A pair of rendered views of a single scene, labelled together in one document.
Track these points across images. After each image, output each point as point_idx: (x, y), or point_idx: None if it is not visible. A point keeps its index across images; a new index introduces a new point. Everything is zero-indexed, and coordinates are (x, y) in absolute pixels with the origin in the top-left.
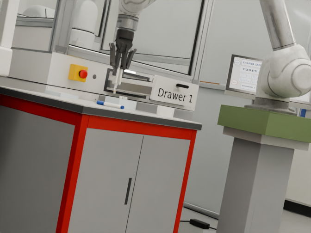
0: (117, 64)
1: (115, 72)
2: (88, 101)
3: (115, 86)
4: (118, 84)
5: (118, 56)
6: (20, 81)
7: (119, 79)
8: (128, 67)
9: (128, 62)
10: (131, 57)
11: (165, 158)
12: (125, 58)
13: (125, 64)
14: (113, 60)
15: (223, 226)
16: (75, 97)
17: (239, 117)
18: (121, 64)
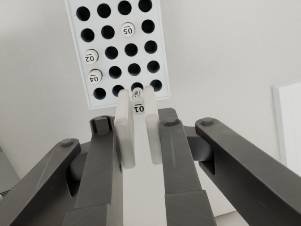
0: (177, 131)
1: (166, 116)
2: (221, 107)
3: (143, 98)
4: (129, 98)
5: (189, 167)
6: None
7: (129, 106)
8: (55, 148)
9: (57, 171)
10: (11, 211)
11: None
12: (101, 180)
13: (90, 148)
14: (233, 134)
15: None
16: (284, 83)
17: None
18: (121, 177)
